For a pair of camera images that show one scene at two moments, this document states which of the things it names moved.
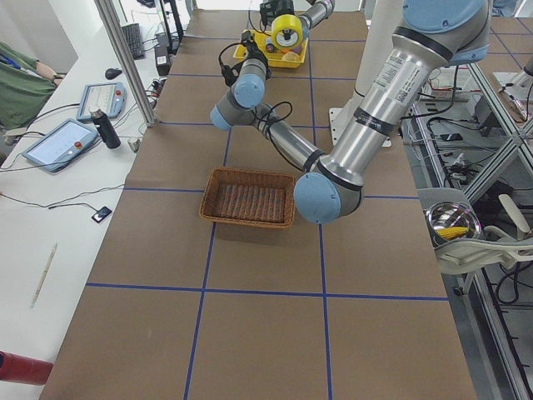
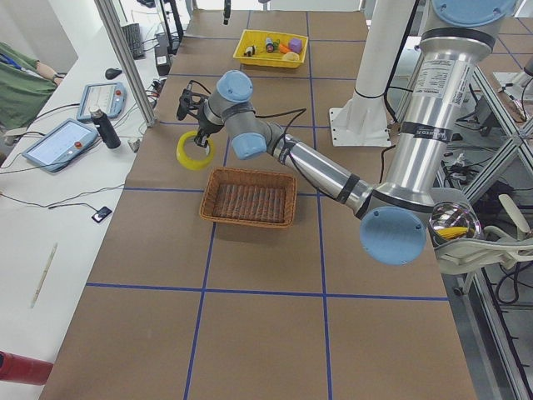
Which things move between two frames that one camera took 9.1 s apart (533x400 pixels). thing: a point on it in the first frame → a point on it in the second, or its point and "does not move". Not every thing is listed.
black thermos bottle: x=107 y=131 does not move
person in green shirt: x=27 y=85 does not move
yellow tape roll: x=287 y=22 → x=186 y=160
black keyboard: x=133 y=38 does not move
